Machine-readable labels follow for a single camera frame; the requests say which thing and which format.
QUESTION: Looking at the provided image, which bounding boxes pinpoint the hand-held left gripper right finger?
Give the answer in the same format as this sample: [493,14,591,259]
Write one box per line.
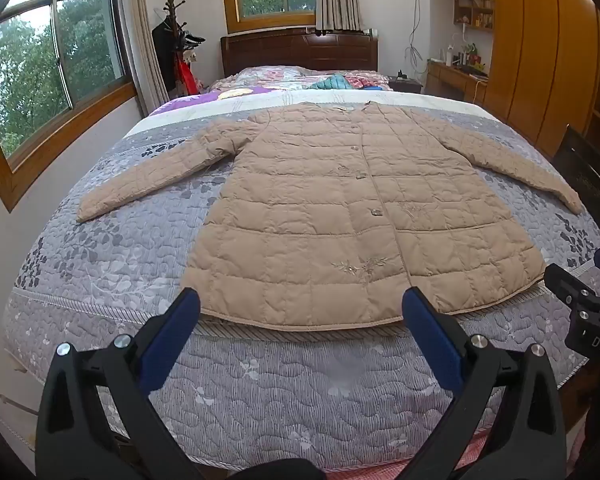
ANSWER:
[401,287,568,480]

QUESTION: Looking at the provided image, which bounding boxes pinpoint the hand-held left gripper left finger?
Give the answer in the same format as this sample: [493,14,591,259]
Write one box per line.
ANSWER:
[35,287,202,480]

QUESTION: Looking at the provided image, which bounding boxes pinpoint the beige quilted coat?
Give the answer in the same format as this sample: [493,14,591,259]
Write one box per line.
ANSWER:
[75,101,586,332]

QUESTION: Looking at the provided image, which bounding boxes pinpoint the dark chair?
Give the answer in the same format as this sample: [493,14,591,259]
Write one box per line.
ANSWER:
[550,125,600,231]

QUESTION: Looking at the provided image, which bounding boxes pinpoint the bed with grey quilt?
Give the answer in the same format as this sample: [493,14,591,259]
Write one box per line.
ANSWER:
[2,92,600,471]

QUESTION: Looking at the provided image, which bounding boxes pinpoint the wooden wardrobe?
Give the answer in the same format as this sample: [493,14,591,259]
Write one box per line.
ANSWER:
[485,0,600,161]

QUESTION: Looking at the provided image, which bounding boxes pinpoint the wooden desk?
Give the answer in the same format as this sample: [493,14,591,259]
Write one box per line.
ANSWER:
[425,60,488,106]

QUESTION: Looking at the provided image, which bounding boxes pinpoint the purple printed sheet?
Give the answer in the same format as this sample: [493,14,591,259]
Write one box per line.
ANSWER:
[150,85,311,116]

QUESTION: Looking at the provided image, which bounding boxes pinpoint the dark nightstand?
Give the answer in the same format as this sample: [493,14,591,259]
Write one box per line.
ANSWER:
[387,75,425,95]

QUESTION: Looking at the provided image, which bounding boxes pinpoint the red cloth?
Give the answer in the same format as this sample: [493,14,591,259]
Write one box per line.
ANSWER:
[177,55,198,96]

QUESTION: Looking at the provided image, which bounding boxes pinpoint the teal cloth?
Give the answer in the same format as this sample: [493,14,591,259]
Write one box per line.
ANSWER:
[307,74,353,92]

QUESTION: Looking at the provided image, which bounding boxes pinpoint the wooden coat rack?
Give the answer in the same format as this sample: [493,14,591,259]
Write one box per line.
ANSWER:
[151,0,206,106]

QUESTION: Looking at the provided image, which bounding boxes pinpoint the large wooden-framed window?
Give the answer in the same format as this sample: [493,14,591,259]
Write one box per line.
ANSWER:
[0,0,141,211]

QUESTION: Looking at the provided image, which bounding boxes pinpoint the plain beige curtain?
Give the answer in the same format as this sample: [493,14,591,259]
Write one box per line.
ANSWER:
[117,0,171,116]

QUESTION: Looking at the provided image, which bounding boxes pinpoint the dark wooden headboard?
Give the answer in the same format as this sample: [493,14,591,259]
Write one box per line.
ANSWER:
[220,27,379,78]

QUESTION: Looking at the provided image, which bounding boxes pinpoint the wooden wall shelf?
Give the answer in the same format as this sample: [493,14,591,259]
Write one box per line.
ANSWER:
[452,0,496,31]

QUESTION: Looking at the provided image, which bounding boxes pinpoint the hanging wall cables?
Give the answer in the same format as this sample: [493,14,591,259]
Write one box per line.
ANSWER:
[405,0,428,68]

